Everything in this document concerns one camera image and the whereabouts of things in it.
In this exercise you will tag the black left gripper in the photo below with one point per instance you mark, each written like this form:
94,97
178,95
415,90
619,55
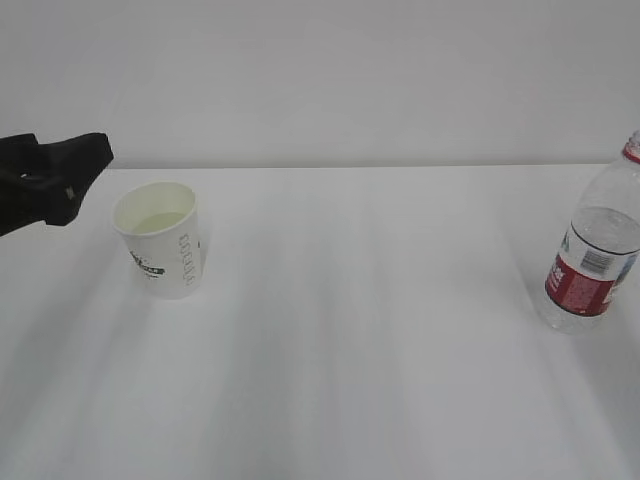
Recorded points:
53,197

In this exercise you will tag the clear water bottle red label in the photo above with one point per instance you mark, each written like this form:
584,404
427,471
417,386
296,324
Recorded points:
599,248

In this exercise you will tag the white paper cup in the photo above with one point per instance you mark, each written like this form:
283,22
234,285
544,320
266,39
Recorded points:
159,225

